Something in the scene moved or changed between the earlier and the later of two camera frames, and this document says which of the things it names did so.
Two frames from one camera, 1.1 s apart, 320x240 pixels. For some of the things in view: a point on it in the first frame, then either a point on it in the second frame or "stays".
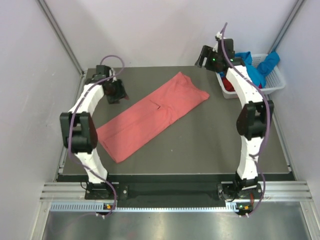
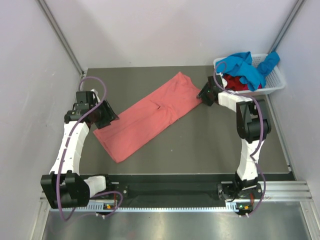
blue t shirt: (258, 72) stays
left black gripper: (120, 93) → (109, 115)
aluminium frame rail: (273, 190) stays
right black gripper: (206, 53) → (202, 95)
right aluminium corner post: (280, 35) stays
